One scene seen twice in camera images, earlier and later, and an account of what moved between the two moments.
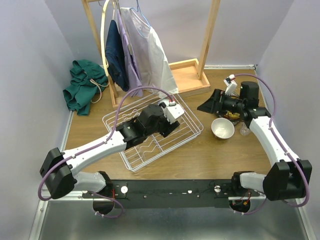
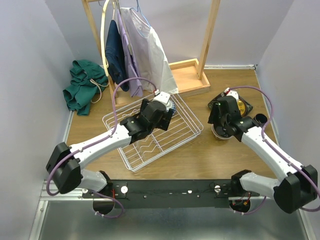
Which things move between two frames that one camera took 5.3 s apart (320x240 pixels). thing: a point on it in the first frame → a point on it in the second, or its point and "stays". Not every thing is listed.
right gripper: [210, 106] → [213, 118]
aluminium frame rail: [76, 196] stays
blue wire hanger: [137, 10] stays
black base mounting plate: [168, 194] stays
